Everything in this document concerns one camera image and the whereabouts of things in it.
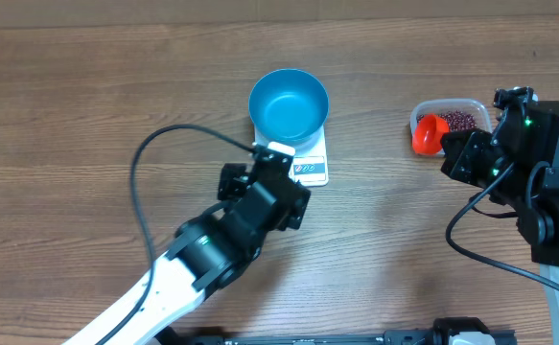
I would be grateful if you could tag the clear plastic food container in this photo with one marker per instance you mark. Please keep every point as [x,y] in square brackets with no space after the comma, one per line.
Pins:
[468,105]

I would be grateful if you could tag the white digital kitchen scale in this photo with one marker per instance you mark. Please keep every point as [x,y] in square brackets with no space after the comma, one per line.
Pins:
[309,165]

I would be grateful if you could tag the red adzuki beans in container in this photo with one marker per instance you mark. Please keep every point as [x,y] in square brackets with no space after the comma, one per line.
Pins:
[457,120]

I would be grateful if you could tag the orange scoop with blue handle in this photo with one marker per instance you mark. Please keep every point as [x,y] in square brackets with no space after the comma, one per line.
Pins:
[426,138]

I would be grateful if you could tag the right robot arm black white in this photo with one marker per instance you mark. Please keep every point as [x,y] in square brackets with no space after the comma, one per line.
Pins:
[516,164]

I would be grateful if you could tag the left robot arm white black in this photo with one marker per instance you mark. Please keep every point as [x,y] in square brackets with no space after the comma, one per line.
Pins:
[208,253]

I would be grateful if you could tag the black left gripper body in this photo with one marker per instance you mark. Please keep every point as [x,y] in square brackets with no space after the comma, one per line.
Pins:
[231,184]

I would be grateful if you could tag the blue plastic bowl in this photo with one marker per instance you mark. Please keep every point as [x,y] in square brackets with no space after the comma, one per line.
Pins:
[288,105]

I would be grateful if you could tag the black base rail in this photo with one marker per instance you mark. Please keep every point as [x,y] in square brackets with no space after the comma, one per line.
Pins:
[448,330]

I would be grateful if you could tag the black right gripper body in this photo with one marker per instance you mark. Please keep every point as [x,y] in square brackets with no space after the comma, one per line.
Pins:
[473,166]

